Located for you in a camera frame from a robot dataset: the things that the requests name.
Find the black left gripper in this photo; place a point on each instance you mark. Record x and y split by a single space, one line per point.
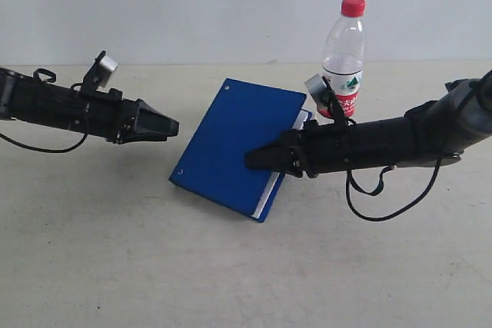
116 119

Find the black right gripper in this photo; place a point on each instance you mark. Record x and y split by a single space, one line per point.
310 151

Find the blue ring binder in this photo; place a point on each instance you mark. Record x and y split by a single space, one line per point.
242 117

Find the clear water bottle red label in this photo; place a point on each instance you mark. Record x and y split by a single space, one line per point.
342 62

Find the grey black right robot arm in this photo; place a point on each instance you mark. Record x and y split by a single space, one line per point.
437 131

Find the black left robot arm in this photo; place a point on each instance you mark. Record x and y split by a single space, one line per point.
37 99

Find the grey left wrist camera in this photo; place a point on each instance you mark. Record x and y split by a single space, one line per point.
99 73

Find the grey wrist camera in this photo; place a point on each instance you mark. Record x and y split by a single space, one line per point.
99 73
318 90

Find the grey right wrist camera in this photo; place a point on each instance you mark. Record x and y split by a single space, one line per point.
318 90

